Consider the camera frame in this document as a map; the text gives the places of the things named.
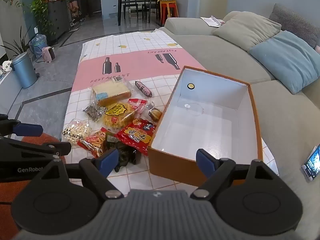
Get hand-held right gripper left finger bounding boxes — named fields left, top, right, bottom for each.
left=31, top=147, right=124, bottom=198

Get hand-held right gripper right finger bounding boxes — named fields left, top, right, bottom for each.
left=191, top=149, right=283, bottom=199

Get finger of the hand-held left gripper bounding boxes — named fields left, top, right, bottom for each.
left=0, top=114, right=43, bottom=137
left=0, top=136, right=72, bottom=161

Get dark green snack packet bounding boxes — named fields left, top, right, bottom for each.
left=104, top=132, right=142, bottom=173

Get red stick snack packet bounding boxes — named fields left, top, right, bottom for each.
left=77, top=127, right=108, bottom=158

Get orange cardboard box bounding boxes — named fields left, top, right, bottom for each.
left=147, top=66, right=263, bottom=187

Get red snack bag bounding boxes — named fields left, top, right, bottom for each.
left=115, top=118, right=157, bottom=157

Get yellow round biscuit packet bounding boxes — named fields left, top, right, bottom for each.
left=102, top=102, right=137, bottom=132

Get popcorn packet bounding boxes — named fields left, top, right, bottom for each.
left=62, top=119, right=92, bottom=144

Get dark seeds packet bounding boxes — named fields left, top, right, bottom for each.
left=82, top=104, right=107, bottom=122

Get red wafer packet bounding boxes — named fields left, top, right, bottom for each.
left=128, top=98, right=148, bottom=110

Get small bun packet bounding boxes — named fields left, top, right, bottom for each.
left=146, top=102, right=163, bottom=123

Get sliced bread packet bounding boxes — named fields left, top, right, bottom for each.
left=90, top=76, right=132, bottom=107

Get dark red sausage packet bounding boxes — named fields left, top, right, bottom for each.
left=135, top=81, right=153, bottom=97

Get orange furry cushion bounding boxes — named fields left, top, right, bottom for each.
left=0, top=132, right=68, bottom=240

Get pale low cabinet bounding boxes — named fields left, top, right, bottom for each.
left=0, top=69, right=15, bottom=88

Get blue trash can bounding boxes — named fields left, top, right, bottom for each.
left=11, top=52, right=38, bottom=89

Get small white object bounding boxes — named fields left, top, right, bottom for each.
left=0, top=60, right=13, bottom=72

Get pink heater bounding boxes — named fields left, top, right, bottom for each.
left=42, top=46, right=57, bottom=63

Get long-leaf potted plant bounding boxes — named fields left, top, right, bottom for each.
left=0, top=26, right=33, bottom=58

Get blue water bottle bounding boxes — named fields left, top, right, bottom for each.
left=30, top=34, right=48, bottom=58

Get pink and white printed tablecloth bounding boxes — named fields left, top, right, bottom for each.
left=61, top=27, right=279, bottom=190

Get smartphone on stand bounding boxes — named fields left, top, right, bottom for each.
left=302, top=144, right=320, bottom=182

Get dark cabinet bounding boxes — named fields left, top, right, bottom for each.
left=46, top=0, right=70, bottom=42

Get green leafy plant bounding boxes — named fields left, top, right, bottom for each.
left=30, top=0, right=57, bottom=37

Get shoe rack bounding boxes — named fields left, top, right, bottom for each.
left=69, top=1, right=84, bottom=22

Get blue cushion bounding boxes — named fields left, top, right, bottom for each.
left=249, top=30, right=320, bottom=94

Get beige cushion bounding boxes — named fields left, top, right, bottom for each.
left=212, top=11, right=282, bottom=52

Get white papers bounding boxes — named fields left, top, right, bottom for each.
left=200, top=15, right=225, bottom=27

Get black dining chair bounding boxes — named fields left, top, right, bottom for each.
left=122, top=0, right=143, bottom=20
left=142, top=0, right=160, bottom=23

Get orange plastic stool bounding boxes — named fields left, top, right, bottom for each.
left=159, top=0, right=179, bottom=20

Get grey cushion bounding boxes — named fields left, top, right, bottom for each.
left=269, top=4, right=320, bottom=49

